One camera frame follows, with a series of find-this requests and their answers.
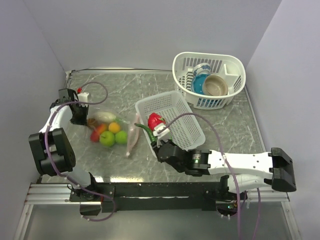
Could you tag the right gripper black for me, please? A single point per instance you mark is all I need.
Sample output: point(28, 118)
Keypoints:
point(155, 145)

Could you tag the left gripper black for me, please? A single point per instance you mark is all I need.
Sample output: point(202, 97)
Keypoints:
point(82, 121)

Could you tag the green fake leafy vegetable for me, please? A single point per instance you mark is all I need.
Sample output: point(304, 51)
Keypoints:
point(149, 132)

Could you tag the clear zip top bag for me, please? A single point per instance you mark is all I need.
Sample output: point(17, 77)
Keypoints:
point(127, 124)

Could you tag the red fake dragon fruit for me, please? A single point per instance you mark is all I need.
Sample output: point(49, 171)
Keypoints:
point(155, 120)

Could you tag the orange fake fruit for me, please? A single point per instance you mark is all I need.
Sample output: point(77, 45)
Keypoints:
point(114, 127)

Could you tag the green fake apple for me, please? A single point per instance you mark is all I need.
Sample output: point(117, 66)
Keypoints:
point(107, 138)
point(121, 137)

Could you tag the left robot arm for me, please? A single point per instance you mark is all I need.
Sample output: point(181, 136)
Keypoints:
point(51, 149)

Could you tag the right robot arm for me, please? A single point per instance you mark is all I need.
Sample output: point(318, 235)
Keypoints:
point(246, 171)

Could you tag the brown fake mushroom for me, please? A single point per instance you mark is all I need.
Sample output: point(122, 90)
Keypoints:
point(92, 123)

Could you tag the red fake mango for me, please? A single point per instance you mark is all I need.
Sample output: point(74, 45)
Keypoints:
point(95, 135)

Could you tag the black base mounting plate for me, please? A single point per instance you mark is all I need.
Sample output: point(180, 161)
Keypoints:
point(151, 196)

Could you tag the beige ceramic bowl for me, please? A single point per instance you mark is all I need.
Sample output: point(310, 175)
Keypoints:
point(215, 86)

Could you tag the white oval dish rack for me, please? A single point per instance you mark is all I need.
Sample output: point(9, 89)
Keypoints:
point(228, 67)

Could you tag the blue white patterned bowl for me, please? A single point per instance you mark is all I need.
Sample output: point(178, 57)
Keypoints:
point(202, 68)

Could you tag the aluminium frame rail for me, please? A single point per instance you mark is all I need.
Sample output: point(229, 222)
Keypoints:
point(59, 194)

